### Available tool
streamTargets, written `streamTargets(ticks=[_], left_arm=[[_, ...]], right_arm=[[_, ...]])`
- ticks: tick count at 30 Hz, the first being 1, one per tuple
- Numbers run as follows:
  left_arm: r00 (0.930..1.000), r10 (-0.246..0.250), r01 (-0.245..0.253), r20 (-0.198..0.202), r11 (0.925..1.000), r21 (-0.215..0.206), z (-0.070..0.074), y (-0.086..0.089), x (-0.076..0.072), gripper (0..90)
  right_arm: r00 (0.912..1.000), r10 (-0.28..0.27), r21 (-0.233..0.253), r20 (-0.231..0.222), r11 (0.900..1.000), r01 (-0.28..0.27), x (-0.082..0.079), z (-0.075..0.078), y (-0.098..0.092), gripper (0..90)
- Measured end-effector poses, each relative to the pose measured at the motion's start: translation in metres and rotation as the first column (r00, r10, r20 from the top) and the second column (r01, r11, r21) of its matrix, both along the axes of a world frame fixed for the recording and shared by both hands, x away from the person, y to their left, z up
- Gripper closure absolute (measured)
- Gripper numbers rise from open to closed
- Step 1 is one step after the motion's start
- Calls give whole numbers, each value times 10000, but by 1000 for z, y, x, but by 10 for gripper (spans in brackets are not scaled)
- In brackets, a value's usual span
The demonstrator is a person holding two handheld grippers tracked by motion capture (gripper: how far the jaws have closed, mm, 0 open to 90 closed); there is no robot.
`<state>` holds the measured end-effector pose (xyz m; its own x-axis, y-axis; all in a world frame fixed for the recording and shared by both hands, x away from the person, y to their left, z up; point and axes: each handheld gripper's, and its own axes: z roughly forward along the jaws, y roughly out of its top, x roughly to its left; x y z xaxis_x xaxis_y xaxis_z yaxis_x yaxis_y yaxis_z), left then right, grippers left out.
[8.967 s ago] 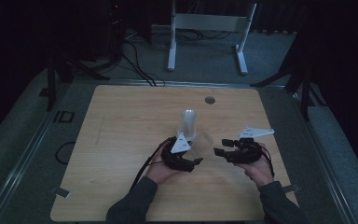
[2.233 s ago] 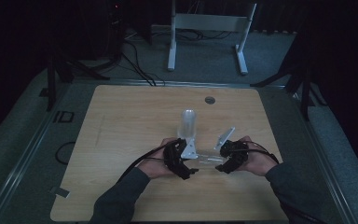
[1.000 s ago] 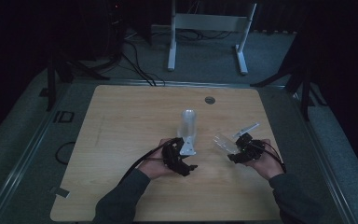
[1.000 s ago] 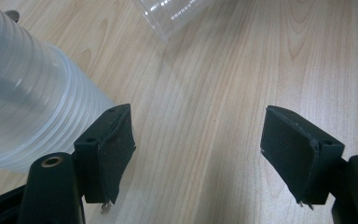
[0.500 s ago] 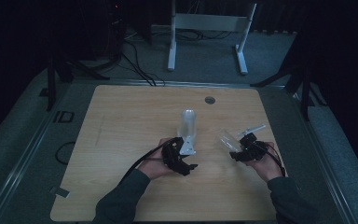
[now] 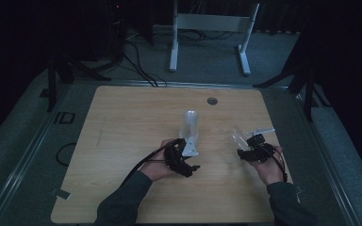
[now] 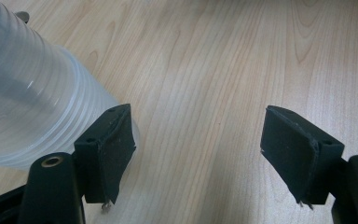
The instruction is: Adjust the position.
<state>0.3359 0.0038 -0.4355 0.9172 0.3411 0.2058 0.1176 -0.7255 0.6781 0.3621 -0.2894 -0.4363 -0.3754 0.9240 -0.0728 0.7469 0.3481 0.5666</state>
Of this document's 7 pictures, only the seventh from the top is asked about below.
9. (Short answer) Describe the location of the grey round table grommet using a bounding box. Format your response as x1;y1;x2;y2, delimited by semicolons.
14;10;31;25

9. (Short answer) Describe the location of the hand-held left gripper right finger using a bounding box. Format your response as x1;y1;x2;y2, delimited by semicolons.
259;105;346;210

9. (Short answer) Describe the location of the stack of clear plastic cups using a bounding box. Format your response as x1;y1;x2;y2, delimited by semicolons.
0;0;142;172

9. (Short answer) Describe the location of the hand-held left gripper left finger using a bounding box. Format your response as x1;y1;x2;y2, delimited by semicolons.
74;103;137;213

